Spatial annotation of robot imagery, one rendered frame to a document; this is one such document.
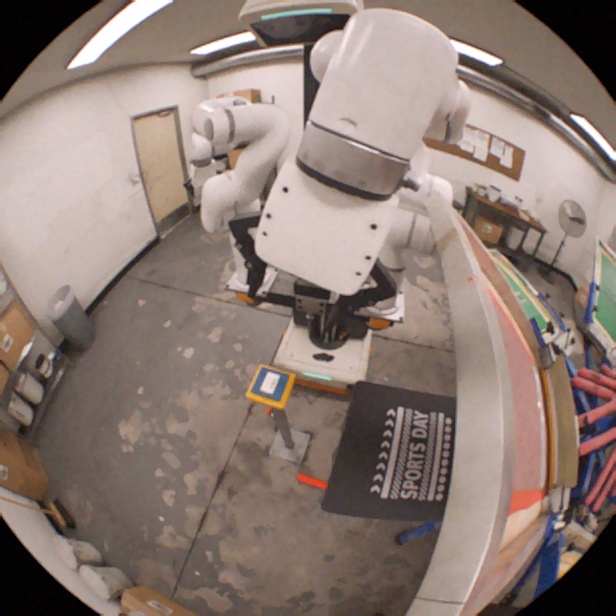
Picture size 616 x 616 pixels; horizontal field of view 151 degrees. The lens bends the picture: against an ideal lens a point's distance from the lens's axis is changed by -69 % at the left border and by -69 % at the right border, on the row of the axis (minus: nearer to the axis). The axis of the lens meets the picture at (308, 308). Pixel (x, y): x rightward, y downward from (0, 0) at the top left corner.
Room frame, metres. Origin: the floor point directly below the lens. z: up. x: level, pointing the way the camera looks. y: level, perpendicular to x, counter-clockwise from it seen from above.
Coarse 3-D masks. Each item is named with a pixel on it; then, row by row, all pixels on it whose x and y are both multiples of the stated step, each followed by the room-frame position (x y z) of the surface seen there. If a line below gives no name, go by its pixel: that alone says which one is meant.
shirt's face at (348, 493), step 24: (360, 384) 0.35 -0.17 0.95; (360, 408) 0.27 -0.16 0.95; (384, 408) 0.26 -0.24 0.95; (408, 408) 0.25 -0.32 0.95; (432, 408) 0.24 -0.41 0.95; (456, 408) 0.22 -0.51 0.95; (360, 432) 0.19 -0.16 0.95; (360, 456) 0.11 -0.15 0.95; (336, 480) 0.04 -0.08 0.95; (360, 480) 0.03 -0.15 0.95; (336, 504) -0.04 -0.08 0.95; (360, 504) -0.04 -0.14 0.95; (384, 504) -0.05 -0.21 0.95; (408, 504) -0.07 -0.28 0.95; (432, 504) -0.09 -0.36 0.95
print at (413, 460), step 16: (400, 416) 0.23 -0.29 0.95; (416, 416) 0.22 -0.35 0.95; (432, 416) 0.21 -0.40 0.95; (448, 416) 0.20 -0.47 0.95; (384, 432) 0.18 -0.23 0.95; (400, 432) 0.17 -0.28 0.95; (416, 432) 0.16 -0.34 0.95; (432, 432) 0.15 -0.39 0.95; (448, 432) 0.14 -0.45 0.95; (384, 448) 0.13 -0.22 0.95; (400, 448) 0.12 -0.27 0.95; (416, 448) 0.11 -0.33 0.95; (432, 448) 0.10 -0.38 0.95; (448, 448) 0.09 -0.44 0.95; (384, 464) 0.08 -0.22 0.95; (400, 464) 0.07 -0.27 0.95; (416, 464) 0.06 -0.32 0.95; (432, 464) 0.05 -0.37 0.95; (384, 480) 0.02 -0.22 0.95; (400, 480) 0.02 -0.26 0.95; (416, 480) 0.00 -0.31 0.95; (432, 480) -0.01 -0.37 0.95; (384, 496) -0.03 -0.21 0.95; (400, 496) -0.04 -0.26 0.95; (416, 496) -0.05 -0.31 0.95; (432, 496) -0.06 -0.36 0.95
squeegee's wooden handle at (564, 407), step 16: (560, 368) 0.14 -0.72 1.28; (560, 384) 0.10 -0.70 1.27; (560, 400) 0.05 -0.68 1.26; (560, 416) 0.01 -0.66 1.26; (560, 432) -0.03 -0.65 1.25; (576, 432) -0.06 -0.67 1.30; (560, 448) -0.08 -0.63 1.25; (576, 448) -0.11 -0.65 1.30; (560, 464) -0.12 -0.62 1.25; (576, 464) -0.15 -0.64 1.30; (560, 480) -0.17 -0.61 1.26; (576, 480) -0.19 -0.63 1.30
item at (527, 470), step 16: (512, 384) 0.09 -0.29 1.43; (528, 416) 0.04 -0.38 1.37; (528, 432) 0.01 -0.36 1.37; (528, 448) -0.01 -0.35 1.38; (528, 464) -0.04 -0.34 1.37; (528, 480) -0.07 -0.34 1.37; (512, 496) -0.07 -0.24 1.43; (528, 496) -0.11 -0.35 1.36; (544, 496) -0.20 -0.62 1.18; (512, 512) -0.09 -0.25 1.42
